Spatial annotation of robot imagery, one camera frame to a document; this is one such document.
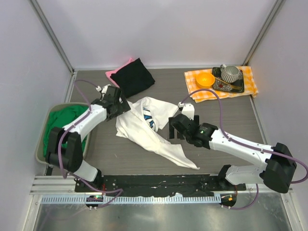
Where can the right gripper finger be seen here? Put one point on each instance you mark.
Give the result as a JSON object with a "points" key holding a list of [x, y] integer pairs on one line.
{"points": [[171, 132], [180, 134]]}

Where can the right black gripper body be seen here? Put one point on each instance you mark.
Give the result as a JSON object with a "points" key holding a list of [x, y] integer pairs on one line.
{"points": [[178, 125]]}

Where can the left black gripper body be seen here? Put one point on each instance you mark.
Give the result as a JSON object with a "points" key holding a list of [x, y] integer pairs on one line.
{"points": [[119, 107]]}

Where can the white flower print t-shirt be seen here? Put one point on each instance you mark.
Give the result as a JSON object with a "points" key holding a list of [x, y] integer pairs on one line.
{"points": [[141, 124]]}

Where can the grey plastic tray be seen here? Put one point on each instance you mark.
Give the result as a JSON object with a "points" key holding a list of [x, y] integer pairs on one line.
{"points": [[40, 146]]}

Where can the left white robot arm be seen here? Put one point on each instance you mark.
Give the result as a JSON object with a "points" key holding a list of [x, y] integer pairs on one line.
{"points": [[64, 148]]}

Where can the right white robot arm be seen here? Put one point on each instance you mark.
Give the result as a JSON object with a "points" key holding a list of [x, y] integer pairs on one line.
{"points": [[271, 166]]}

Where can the folded black t-shirt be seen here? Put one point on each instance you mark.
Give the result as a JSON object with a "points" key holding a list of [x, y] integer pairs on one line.
{"points": [[133, 78]]}

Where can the orange bowl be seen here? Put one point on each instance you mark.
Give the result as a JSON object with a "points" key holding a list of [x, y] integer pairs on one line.
{"points": [[205, 80]]}

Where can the black patterned plate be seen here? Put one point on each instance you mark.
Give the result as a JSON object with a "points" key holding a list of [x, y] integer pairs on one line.
{"points": [[220, 85]]}

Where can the green t-shirt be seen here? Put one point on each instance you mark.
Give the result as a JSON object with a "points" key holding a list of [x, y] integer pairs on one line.
{"points": [[60, 118]]}

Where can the striped grey cup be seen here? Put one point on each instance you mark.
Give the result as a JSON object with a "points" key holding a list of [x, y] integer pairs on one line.
{"points": [[230, 73]]}

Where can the orange checkered cloth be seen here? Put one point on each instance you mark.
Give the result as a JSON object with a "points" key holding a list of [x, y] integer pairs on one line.
{"points": [[250, 87]]}

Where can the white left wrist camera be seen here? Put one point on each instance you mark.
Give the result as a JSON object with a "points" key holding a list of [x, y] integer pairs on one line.
{"points": [[102, 90]]}

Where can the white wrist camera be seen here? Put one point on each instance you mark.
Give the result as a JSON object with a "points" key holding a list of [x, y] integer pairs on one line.
{"points": [[187, 109], [102, 90]]}

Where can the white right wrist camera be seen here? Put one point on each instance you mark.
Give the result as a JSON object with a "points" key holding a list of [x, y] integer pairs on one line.
{"points": [[187, 109]]}

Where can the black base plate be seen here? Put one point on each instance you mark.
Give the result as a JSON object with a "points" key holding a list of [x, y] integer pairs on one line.
{"points": [[190, 185]]}

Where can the slotted cable duct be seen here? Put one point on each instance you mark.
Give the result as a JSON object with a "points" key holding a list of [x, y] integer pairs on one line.
{"points": [[96, 199]]}

